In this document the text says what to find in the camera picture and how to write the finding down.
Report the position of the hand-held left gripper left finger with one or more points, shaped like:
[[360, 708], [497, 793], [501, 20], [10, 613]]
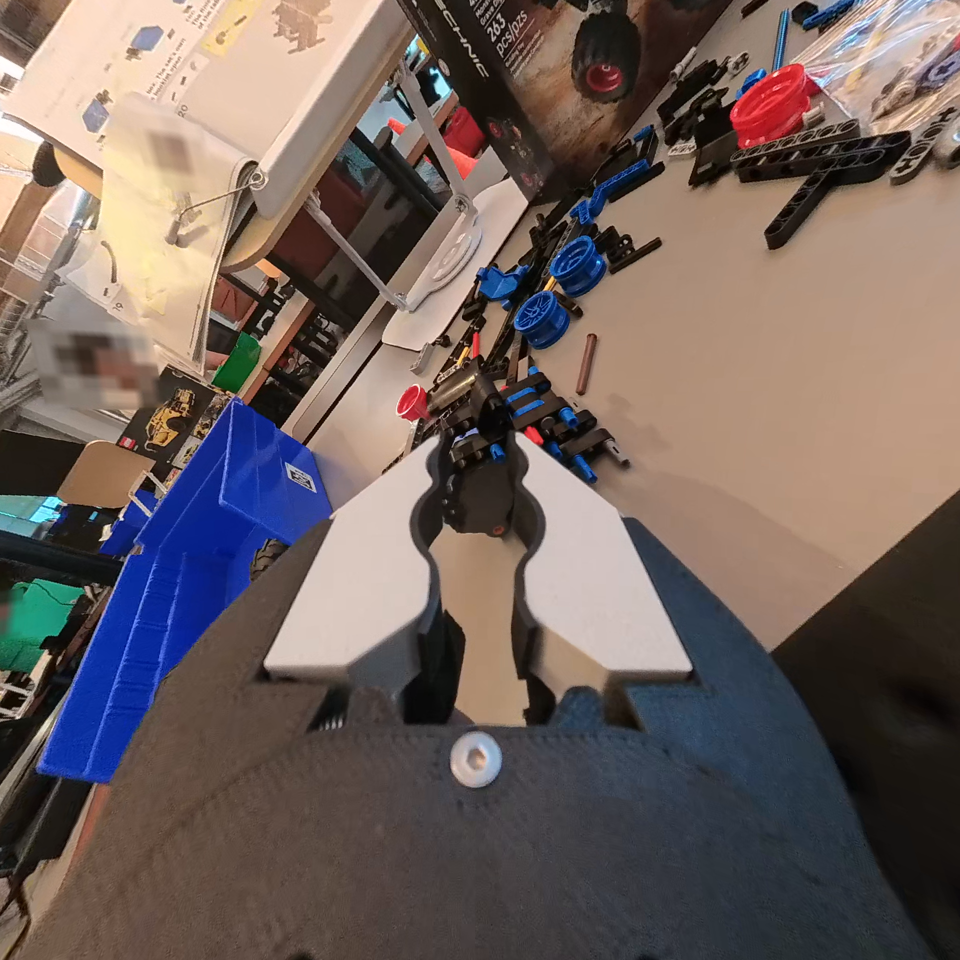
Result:
[[352, 600]]

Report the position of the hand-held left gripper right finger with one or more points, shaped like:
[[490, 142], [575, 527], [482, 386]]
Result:
[[600, 600]]

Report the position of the partly built toy chassis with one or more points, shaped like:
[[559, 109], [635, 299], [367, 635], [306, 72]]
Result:
[[480, 495]]

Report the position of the clear bag of small parts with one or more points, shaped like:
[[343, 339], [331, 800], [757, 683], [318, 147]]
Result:
[[885, 82]]

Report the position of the black toy tire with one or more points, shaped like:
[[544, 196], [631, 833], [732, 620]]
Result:
[[270, 561]]

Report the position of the red toy wheel rim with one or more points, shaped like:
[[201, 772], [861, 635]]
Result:
[[772, 105], [412, 403]]

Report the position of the small blue storage bin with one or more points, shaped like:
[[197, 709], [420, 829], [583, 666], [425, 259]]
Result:
[[131, 525]]

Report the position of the brown toy axle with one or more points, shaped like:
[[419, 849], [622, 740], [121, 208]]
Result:
[[589, 364]]

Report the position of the yellow vehicle toy box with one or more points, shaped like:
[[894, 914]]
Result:
[[172, 420]]

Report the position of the green storage bin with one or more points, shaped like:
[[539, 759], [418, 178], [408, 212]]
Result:
[[238, 364]]

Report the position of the tan cardboard box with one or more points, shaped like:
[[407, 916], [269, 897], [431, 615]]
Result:
[[105, 472]]

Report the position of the blue spoked toy wheel rim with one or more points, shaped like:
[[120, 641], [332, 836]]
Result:
[[541, 319]]

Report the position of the blue toy fender piece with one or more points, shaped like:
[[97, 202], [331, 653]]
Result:
[[502, 285]]

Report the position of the instruction booklet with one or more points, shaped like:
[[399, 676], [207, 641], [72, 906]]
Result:
[[150, 262]]

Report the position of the blue angled toy beam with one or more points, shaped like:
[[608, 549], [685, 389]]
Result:
[[615, 184]]

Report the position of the pile of black toy beams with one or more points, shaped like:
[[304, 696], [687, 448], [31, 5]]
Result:
[[810, 150]]

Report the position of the printed toy truck box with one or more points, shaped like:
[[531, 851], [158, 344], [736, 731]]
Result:
[[540, 97]]

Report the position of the white toy axle pin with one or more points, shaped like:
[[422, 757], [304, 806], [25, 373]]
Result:
[[684, 64], [736, 61]]

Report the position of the printed instruction sheet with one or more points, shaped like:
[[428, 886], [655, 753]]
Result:
[[247, 45]]

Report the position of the long dark toy axle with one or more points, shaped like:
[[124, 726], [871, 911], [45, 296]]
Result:
[[781, 41]]

